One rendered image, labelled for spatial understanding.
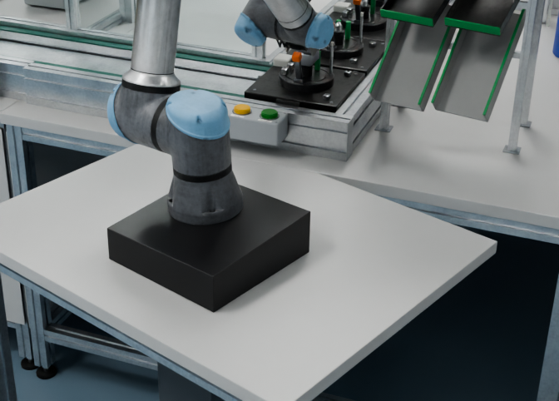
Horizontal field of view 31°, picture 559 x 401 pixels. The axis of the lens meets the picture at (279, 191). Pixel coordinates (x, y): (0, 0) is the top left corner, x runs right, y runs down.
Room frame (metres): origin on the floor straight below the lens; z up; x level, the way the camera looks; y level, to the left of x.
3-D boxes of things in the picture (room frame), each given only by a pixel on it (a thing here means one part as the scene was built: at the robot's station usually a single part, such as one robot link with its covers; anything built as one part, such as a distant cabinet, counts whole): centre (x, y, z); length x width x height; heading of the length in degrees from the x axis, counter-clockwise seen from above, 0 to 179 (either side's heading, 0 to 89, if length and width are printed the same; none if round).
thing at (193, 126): (1.78, 0.16, 1.11); 0.13 x 0.12 x 0.14; 53
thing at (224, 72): (2.52, 0.21, 0.91); 0.84 x 0.28 x 0.10; 70
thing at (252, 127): (2.22, 0.09, 0.93); 0.21 x 0.07 x 0.06; 70
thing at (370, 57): (2.63, -0.15, 1.01); 0.24 x 0.24 x 0.13; 70
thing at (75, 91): (2.35, 0.25, 0.91); 0.89 x 0.06 x 0.11; 70
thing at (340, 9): (2.86, -0.24, 1.01); 0.24 x 0.24 x 0.13; 70
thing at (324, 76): (2.39, -0.06, 0.98); 0.14 x 0.14 x 0.02
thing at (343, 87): (2.39, -0.06, 0.96); 0.24 x 0.24 x 0.02; 70
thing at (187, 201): (1.78, 0.15, 0.99); 0.15 x 0.15 x 0.10
